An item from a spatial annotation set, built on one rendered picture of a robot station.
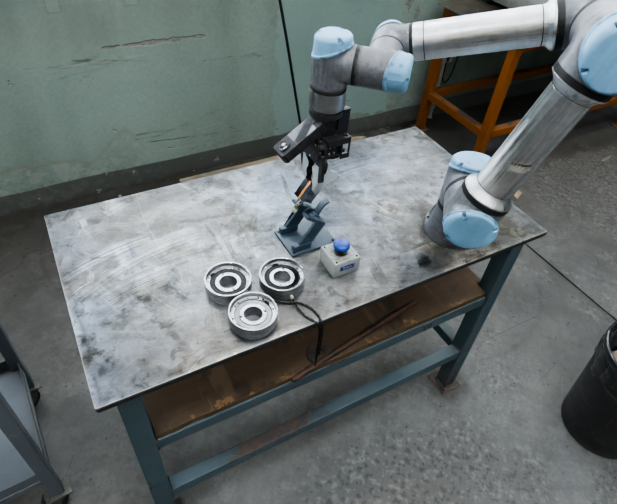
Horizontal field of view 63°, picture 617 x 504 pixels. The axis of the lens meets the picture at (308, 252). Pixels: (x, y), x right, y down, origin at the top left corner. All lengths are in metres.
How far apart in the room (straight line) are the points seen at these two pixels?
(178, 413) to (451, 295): 0.85
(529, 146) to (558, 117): 0.07
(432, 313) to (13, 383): 1.32
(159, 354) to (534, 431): 1.45
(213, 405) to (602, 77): 1.04
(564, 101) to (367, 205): 0.61
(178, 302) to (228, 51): 1.73
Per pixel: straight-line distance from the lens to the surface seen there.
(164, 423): 1.27
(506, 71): 2.90
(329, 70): 1.01
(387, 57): 1.01
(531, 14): 1.12
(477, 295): 1.62
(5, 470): 1.73
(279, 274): 1.17
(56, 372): 2.12
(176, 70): 2.61
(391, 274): 1.23
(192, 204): 1.39
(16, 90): 2.53
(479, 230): 1.14
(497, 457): 1.99
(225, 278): 1.16
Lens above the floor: 1.67
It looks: 44 degrees down
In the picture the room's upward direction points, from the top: 6 degrees clockwise
